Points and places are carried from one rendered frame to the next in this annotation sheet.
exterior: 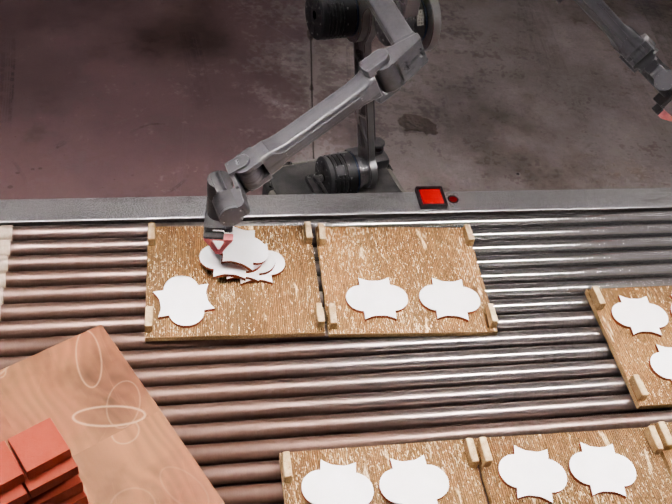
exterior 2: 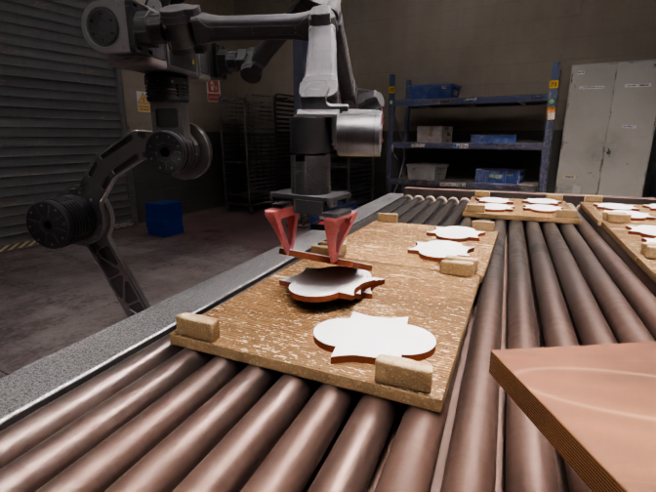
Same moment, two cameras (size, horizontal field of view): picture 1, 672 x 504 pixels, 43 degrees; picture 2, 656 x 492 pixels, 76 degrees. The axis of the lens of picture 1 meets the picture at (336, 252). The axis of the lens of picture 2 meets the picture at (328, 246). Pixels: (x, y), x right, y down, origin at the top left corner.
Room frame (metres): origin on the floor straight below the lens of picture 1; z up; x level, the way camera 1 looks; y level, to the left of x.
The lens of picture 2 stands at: (0.98, 0.74, 1.19)
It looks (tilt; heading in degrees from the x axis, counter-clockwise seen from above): 15 degrees down; 309
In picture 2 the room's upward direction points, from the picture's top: straight up
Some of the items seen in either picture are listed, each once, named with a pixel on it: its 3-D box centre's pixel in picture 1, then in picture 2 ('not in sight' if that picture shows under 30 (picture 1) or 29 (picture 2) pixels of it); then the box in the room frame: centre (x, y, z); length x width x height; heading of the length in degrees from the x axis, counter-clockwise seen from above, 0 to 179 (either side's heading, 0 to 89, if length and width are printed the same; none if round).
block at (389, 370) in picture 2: (149, 319); (403, 373); (1.16, 0.39, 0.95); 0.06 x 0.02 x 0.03; 14
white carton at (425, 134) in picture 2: not in sight; (434, 135); (3.35, -4.41, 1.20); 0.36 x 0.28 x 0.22; 177
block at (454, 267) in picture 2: (319, 315); (457, 267); (1.25, 0.01, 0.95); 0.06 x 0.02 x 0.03; 14
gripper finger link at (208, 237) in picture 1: (218, 235); (325, 229); (1.35, 0.28, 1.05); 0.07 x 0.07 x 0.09; 9
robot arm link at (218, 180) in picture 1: (220, 188); (314, 135); (1.37, 0.28, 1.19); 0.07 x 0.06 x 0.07; 28
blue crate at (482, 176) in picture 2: not in sight; (500, 176); (2.54, -4.53, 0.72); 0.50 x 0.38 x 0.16; 2
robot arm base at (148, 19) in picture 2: not in sight; (151, 28); (2.07, 0.09, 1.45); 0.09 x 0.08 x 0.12; 119
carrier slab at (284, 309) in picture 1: (233, 279); (350, 305); (1.33, 0.23, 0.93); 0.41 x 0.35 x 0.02; 104
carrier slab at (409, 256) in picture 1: (402, 279); (416, 244); (1.43, -0.18, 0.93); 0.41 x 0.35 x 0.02; 103
